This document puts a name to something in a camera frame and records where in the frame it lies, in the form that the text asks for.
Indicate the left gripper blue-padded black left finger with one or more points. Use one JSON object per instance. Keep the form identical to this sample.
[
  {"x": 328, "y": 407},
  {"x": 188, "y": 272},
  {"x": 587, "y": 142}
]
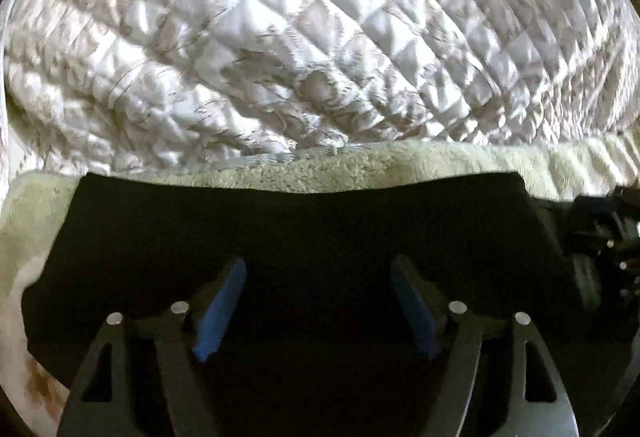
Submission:
[{"x": 143, "y": 377}]

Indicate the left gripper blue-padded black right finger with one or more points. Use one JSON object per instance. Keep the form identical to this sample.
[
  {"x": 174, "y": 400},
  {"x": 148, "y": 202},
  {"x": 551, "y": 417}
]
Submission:
[{"x": 488, "y": 376}]

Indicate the black pants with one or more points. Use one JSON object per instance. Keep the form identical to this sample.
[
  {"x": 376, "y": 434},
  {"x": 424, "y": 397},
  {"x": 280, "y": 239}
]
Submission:
[{"x": 318, "y": 344}]

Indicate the fleece floral blanket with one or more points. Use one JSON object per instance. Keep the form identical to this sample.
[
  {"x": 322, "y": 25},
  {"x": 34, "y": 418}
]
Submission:
[{"x": 37, "y": 201}]

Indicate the quilted beige comforter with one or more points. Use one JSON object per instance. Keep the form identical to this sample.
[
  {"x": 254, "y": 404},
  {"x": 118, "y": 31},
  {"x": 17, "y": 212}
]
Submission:
[{"x": 111, "y": 86}]

